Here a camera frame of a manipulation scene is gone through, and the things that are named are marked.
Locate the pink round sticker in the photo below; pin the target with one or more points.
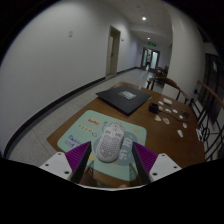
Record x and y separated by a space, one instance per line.
166 120

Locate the pale side door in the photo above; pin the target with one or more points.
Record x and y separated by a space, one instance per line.
113 51

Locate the round ceiling light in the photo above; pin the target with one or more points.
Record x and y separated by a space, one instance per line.
144 18

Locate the white perforated computer mouse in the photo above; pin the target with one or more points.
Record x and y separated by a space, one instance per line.
109 143

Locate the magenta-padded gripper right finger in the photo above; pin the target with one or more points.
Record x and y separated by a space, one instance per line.
165 165

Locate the black closed laptop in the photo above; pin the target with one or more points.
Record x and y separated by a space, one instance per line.
121 98

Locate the white small sticker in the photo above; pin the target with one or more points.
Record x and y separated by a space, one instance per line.
180 133

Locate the tan small sticker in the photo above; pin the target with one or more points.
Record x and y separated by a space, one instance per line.
157 117

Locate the red and white sticker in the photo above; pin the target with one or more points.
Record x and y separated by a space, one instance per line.
184 125

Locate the small black box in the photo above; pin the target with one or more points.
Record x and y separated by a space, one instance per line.
153 107

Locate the dark window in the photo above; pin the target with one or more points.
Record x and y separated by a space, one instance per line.
213 80

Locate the person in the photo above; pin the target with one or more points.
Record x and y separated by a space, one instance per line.
148 60

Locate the small flat white box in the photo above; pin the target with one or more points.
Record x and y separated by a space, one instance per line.
167 101

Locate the wooden armchair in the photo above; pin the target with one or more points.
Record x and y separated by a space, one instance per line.
166 81

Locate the black railing with wooden handrail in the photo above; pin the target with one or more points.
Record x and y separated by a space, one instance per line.
210 90

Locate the mint green printed mouse pad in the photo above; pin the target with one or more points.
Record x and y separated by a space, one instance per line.
80 130

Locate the glass double door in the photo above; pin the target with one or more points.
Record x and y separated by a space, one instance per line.
155 58

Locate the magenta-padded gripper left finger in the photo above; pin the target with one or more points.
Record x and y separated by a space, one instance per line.
58 165

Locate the green exit sign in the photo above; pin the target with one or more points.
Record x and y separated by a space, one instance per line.
152 43

